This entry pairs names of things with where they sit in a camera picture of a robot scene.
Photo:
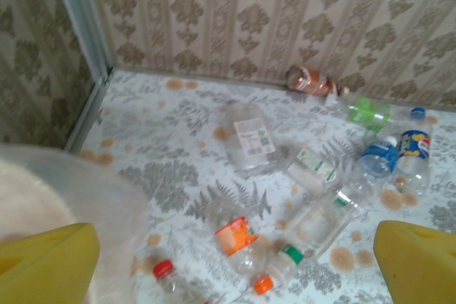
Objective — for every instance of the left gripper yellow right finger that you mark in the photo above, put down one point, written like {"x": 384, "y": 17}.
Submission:
{"x": 420, "y": 268}

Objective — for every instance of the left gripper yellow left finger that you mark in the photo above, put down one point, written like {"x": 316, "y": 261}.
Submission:
{"x": 42, "y": 268}

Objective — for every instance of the large crushed clear bottle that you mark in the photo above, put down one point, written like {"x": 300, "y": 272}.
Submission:
{"x": 320, "y": 225}

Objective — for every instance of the small blue label water bottle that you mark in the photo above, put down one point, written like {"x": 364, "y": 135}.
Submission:
{"x": 379, "y": 158}

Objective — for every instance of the red cap cola bottle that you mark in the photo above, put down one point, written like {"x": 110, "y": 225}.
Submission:
{"x": 164, "y": 269}

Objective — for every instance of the Pepsi bottle blue cap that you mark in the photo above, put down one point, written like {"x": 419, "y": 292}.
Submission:
{"x": 415, "y": 144}

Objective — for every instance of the small bottle green cap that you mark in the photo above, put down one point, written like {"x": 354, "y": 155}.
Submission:
{"x": 292, "y": 252}

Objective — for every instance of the orange label plastic bottle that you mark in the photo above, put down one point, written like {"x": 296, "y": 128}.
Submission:
{"x": 235, "y": 234}

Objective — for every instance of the square clear bottle white label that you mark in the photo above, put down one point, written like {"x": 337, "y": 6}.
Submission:
{"x": 253, "y": 136}

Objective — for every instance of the brown label plastic bottle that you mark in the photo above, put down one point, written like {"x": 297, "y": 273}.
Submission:
{"x": 310, "y": 81}

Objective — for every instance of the round pale pink bin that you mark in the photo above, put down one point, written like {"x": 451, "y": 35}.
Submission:
{"x": 21, "y": 204}

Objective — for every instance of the pink plastic basket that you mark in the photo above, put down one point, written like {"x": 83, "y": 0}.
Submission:
{"x": 107, "y": 190}

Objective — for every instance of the floral patterned table cover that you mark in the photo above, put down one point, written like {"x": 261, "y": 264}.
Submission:
{"x": 171, "y": 176}

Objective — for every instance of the left aluminium table side rail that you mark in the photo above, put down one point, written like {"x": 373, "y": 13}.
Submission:
{"x": 89, "y": 111}

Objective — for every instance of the left aluminium frame post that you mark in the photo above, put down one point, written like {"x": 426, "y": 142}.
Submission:
{"x": 82, "y": 15}

